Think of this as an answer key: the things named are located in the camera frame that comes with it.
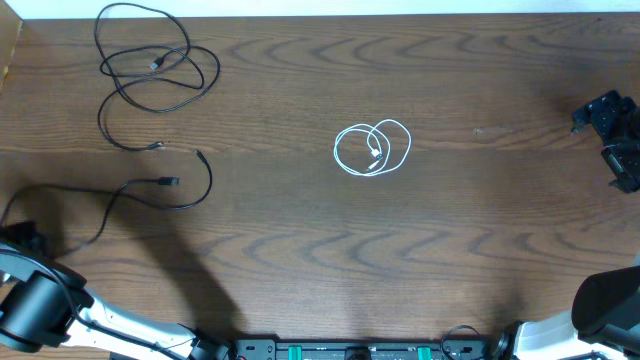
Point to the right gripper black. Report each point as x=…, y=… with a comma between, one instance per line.
x=603, y=113

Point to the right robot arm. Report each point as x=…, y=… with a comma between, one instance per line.
x=603, y=322

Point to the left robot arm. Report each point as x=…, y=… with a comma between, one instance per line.
x=49, y=306

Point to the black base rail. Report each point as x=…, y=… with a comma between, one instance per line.
x=458, y=348

